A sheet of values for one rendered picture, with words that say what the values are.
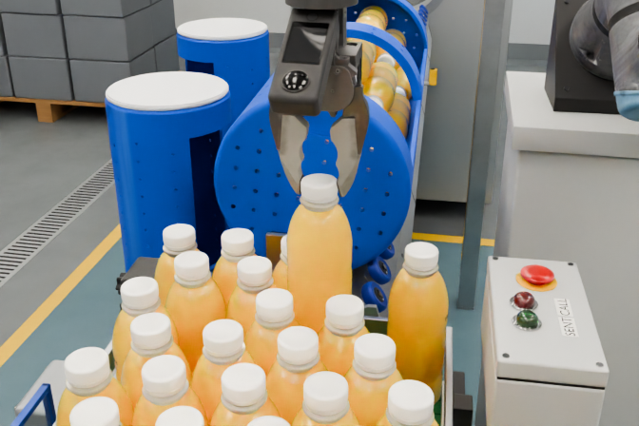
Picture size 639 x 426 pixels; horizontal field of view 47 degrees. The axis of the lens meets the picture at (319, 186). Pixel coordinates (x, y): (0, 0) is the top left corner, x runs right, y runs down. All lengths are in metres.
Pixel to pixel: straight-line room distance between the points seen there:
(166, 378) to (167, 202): 1.05
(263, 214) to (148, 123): 0.61
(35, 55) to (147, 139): 3.21
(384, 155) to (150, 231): 0.85
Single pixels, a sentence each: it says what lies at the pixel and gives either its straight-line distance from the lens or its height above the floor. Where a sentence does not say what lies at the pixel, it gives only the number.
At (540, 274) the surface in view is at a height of 1.11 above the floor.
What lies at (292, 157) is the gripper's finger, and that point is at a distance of 0.77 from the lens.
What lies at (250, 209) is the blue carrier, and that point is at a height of 1.06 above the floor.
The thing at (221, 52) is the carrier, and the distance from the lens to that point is 2.24.
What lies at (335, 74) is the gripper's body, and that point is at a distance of 0.73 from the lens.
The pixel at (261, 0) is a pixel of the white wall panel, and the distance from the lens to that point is 6.33.
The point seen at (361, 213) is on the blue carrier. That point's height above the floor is 1.06.
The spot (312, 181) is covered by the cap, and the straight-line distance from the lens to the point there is 0.77.
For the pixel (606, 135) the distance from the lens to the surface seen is 1.19.
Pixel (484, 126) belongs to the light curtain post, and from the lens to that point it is 2.49.
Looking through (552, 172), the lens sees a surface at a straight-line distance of 1.21.
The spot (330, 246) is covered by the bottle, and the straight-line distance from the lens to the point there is 0.77.
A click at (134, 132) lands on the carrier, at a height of 0.98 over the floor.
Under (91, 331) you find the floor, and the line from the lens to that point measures 2.76.
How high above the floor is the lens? 1.53
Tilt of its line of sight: 24 degrees down
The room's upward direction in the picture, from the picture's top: straight up
